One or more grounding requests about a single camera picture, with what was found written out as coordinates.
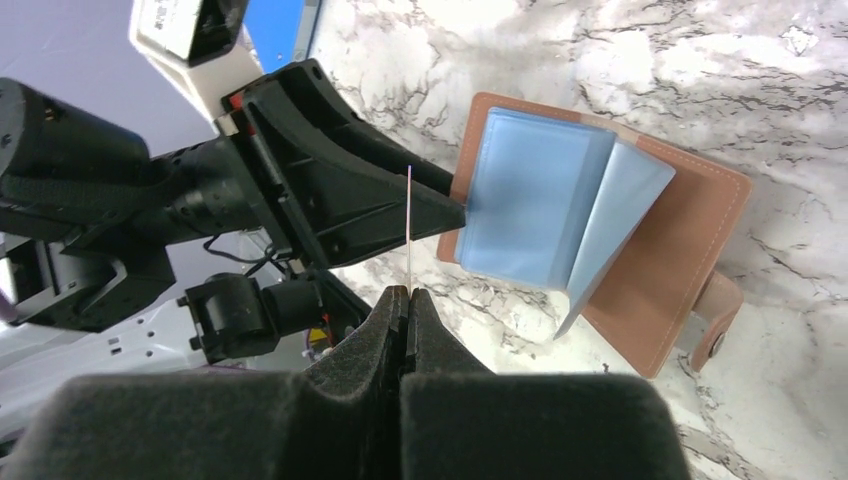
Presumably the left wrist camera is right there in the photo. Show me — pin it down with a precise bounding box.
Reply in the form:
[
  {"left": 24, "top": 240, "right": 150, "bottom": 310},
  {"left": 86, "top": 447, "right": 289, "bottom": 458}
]
[{"left": 128, "top": 0, "right": 262, "bottom": 123}]

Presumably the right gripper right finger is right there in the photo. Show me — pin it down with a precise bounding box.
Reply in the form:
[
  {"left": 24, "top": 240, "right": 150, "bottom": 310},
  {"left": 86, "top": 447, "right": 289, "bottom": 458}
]
[{"left": 400, "top": 289, "right": 690, "bottom": 479}]

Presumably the credit card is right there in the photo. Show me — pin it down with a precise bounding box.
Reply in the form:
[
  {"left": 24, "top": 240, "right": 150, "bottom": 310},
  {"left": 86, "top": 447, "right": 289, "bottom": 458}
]
[{"left": 405, "top": 165, "right": 414, "bottom": 298}]

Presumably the brown leather card holder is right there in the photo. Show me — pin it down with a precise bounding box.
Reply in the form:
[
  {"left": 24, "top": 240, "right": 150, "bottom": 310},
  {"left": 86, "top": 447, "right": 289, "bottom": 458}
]
[{"left": 437, "top": 92, "right": 752, "bottom": 378}]

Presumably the blue folder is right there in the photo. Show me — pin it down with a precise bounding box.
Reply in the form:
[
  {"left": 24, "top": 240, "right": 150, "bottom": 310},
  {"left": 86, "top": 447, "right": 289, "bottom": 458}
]
[{"left": 243, "top": 0, "right": 322, "bottom": 73}]

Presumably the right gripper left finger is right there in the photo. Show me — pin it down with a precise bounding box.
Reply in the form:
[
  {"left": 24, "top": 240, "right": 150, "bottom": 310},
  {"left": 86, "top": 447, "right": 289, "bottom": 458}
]
[{"left": 1, "top": 286, "right": 405, "bottom": 479}]

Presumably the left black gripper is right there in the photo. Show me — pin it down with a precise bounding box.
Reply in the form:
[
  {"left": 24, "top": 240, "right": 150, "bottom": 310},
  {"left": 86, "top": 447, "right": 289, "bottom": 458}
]
[{"left": 152, "top": 59, "right": 465, "bottom": 269}]

